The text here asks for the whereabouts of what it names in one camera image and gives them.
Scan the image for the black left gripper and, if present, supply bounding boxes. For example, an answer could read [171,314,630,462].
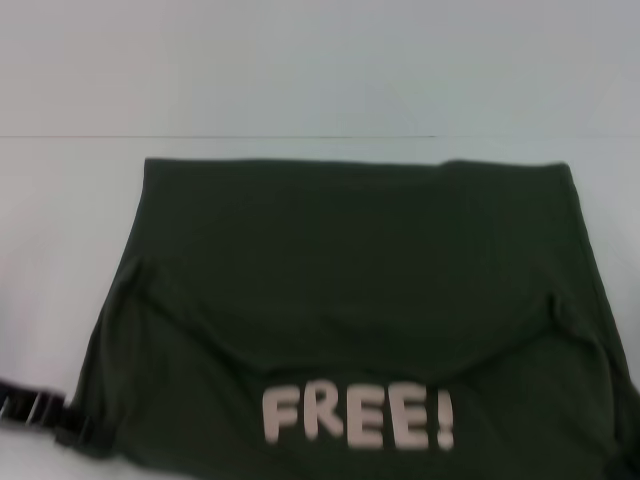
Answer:
[0,378,99,446]

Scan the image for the dark green t-shirt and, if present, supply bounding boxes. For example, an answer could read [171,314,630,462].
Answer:
[69,157,640,480]

